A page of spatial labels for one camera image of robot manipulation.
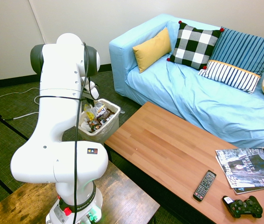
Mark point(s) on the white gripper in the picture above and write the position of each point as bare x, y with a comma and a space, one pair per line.
94, 89

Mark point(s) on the yellow silver chip bag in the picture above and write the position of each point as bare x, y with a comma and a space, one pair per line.
90, 114

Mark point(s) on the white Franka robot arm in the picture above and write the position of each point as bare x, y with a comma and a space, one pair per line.
57, 116

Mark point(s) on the white plastic trash bin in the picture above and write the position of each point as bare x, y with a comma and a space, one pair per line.
109, 130

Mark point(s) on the white purple drink carton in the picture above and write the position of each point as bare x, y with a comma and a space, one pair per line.
102, 112

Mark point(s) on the brown snack wrapper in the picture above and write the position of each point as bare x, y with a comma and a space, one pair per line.
94, 124
109, 114

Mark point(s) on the white crumpled tissue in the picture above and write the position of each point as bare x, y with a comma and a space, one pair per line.
85, 126

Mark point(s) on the light wood coffee table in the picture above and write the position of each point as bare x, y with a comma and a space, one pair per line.
155, 140

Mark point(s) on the plain yellow pillow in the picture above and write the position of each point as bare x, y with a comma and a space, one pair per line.
151, 50

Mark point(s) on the dark rustic wood table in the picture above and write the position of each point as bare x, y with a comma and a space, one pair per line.
127, 186

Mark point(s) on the black white checkered pillow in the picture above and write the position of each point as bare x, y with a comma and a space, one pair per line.
194, 46

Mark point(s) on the light blue sofa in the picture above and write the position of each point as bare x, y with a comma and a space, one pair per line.
216, 105

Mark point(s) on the black tv remote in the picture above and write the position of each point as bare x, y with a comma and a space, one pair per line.
204, 185

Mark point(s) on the navy white striped pillow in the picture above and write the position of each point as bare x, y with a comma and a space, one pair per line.
232, 75

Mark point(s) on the blue striped pillow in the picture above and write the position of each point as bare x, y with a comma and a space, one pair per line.
244, 51

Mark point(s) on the business magazine with dark cover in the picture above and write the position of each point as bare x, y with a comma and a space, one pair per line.
244, 168

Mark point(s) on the black game controller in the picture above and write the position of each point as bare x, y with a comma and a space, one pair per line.
246, 207

